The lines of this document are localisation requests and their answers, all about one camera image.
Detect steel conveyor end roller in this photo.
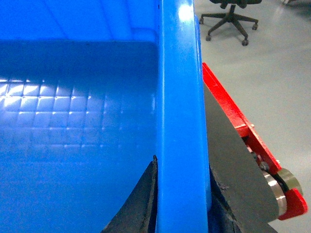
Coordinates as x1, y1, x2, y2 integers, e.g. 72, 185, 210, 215
262, 168, 308, 220

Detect red conveyor frame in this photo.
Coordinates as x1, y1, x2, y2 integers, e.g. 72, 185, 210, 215
202, 63, 308, 220

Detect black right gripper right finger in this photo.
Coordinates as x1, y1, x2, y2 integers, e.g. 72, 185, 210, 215
209, 167, 279, 233

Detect large blue plastic crate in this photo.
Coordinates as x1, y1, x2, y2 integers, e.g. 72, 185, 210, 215
0, 0, 211, 233

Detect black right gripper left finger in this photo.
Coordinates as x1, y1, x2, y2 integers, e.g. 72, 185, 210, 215
102, 155, 158, 233

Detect black office chair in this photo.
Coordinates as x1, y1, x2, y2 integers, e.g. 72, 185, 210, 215
199, 0, 262, 46

